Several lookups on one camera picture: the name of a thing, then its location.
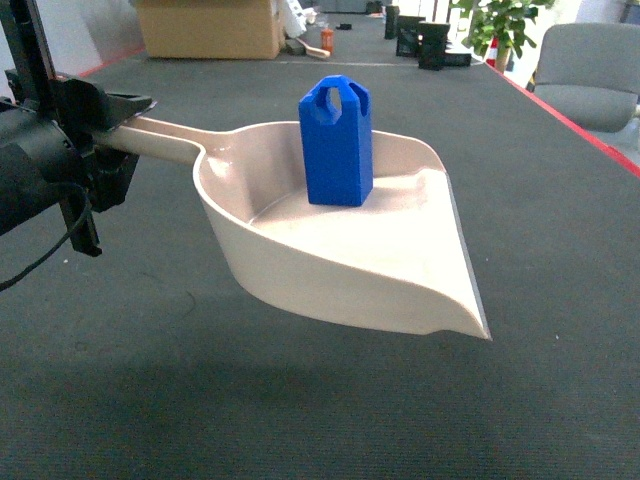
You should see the green potted plant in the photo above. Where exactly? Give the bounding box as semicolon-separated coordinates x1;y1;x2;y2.
449;0;555;73

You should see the blue plastic part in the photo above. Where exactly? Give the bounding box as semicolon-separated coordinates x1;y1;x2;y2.
298;75;373;207

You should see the black cable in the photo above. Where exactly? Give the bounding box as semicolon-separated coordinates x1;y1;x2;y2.
0;182;96;294

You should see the cardboard box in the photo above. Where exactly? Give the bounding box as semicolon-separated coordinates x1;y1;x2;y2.
135;1;282;60

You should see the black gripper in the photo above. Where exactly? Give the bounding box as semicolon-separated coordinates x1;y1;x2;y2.
4;69;155;213

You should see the beige plastic dustpan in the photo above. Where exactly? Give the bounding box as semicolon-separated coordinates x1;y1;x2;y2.
97;117;490;339

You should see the grey office chair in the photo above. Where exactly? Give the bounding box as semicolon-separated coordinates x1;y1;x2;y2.
533;23;639;133

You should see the orange bottle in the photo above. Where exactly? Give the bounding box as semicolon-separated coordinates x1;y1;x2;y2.
320;27;334;55

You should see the black stand block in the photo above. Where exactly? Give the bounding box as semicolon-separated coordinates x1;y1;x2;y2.
418;21;450;71

